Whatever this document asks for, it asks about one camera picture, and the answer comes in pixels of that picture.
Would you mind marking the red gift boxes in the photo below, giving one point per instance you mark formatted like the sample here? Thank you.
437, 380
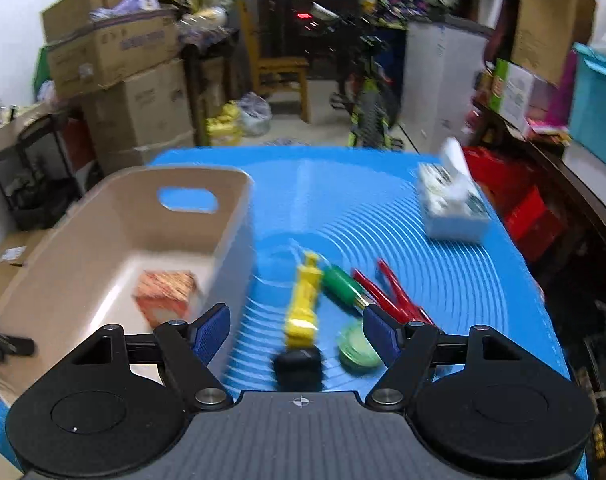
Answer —
528, 210

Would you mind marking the torn open cardboard box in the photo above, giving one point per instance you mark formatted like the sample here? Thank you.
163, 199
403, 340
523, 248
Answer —
8, 270

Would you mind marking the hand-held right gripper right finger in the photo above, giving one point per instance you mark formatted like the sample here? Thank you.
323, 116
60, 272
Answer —
380, 335

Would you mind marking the green bag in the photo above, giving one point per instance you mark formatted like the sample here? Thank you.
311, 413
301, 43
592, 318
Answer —
43, 75

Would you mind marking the red pliers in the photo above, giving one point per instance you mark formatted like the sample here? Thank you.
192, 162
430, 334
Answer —
370, 287

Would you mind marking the dark wooden side table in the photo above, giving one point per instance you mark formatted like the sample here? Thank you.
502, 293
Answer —
573, 185

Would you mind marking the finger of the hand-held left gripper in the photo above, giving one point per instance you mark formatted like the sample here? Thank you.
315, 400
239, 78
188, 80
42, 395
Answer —
8, 346

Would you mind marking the beige plastic basket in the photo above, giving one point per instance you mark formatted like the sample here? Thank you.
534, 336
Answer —
108, 220

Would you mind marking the cardboard box with snacks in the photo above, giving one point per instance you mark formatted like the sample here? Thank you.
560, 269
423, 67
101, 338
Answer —
8, 132

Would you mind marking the tissue box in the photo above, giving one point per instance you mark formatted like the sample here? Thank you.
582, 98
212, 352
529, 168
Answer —
453, 220

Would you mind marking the black rounded object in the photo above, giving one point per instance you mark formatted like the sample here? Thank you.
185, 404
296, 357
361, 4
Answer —
298, 367

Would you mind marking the clear plastic bag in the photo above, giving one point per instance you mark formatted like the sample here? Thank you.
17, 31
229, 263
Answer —
255, 115

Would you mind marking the white box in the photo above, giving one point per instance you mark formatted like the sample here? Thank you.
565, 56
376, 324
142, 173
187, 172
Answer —
593, 165

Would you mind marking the tall brown cardboard box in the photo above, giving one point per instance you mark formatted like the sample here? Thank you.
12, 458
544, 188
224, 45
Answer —
138, 105

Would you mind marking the wooden chair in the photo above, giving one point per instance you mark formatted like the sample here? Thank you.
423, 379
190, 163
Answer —
278, 70

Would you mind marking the pink bag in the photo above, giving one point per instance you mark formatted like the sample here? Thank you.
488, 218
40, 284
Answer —
563, 90

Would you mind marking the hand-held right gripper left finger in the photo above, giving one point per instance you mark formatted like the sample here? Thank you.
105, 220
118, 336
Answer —
213, 330

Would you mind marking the black trolley cart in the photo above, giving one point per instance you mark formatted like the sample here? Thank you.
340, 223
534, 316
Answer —
33, 175

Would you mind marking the blue storage bin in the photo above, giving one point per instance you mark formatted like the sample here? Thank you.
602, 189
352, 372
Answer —
598, 110

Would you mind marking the yellow bottles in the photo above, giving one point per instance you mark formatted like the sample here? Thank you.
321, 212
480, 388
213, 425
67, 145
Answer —
225, 127

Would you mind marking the green white carton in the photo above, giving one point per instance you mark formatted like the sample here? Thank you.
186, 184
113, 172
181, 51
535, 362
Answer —
510, 92

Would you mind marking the bicycle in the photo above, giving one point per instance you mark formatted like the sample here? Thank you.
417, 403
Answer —
368, 105

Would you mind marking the blue silicone mat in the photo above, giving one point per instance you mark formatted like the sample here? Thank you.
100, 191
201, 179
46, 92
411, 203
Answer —
383, 200

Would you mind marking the small patterned box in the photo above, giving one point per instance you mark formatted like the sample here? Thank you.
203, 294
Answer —
165, 290

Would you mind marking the flat upright cardboard box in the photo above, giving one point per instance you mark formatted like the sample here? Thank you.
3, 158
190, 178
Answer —
548, 25

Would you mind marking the green tape roll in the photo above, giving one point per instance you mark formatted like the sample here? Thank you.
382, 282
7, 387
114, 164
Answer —
355, 347

